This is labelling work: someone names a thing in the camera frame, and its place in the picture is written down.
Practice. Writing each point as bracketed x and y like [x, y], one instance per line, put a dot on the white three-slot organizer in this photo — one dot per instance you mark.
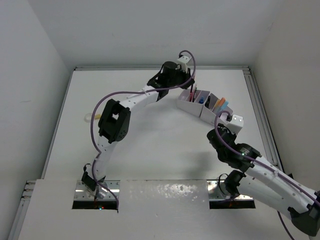
[193, 108]
[207, 114]

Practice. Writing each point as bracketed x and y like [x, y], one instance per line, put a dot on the blue item in organizer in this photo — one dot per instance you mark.
[201, 100]

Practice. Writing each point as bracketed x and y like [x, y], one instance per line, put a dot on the orange pink highlighter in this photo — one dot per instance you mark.
[216, 104]

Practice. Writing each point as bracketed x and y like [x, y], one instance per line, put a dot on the blue highlighter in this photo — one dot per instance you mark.
[224, 105]

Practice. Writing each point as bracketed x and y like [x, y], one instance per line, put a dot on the yellow eraser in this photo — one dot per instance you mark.
[97, 116]

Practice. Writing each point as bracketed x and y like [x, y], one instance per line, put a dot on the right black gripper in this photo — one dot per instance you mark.
[232, 135]

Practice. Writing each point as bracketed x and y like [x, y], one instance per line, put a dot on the large black scissors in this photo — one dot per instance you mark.
[207, 103]

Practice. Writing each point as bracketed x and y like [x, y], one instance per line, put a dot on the white three-slot organizer right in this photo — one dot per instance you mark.
[207, 114]

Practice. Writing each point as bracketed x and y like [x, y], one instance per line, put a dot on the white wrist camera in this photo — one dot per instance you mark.
[182, 63]
[234, 123]

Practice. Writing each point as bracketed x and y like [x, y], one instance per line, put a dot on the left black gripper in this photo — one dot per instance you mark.
[187, 77]

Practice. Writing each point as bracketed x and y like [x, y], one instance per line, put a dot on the orange cap highlighter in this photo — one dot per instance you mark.
[221, 103]

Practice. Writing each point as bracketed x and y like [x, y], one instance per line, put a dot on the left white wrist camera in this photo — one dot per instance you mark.
[182, 63]

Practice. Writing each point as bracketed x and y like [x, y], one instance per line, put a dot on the clear tape roll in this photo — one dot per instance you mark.
[87, 117]

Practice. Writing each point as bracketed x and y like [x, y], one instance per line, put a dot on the white three-slot organizer left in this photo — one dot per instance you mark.
[193, 108]

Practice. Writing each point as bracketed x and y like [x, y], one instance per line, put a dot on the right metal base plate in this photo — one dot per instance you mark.
[214, 190]

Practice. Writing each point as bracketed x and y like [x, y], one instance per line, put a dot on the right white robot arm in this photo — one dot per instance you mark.
[254, 176]

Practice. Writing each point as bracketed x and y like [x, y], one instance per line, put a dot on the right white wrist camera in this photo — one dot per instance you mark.
[234, 123]

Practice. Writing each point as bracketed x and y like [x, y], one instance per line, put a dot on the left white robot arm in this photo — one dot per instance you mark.
[114, 122]

